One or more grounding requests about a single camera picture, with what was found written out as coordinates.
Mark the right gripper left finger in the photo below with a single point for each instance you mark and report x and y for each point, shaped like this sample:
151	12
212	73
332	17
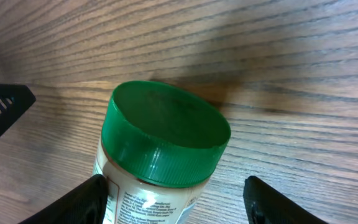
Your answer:
86	204

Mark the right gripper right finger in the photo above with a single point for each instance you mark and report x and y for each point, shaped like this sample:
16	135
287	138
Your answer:
265	205

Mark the green lid jar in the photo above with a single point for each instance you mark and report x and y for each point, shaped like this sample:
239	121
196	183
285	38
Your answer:
159	146

